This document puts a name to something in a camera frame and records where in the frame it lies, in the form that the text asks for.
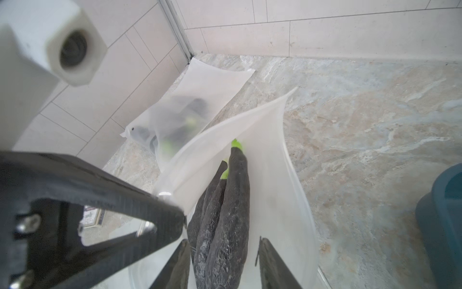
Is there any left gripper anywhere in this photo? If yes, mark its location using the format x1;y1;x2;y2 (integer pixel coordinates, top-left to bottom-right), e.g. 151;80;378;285
1;152;184;289

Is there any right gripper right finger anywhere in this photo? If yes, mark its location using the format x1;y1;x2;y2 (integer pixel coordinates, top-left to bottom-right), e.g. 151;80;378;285
255;237;302;289

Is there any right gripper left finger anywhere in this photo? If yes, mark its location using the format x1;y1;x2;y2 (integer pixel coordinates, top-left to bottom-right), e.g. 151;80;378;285
150;239;191;289

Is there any dark purple eggplant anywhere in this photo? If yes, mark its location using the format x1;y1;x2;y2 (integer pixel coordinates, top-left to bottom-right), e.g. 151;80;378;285
205;139;250;289
149;98;208;156
186;161;227;261

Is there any clear zip-top bag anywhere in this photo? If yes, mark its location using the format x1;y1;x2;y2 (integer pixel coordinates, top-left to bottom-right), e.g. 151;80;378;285
121;58;255;170
152;93;329;289

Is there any teal plastic bin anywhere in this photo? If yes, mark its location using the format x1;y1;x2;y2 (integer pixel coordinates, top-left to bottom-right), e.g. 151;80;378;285
415;164;462;289

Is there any small printed card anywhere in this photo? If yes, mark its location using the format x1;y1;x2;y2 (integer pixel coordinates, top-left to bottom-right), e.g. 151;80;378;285
80;206;106;229

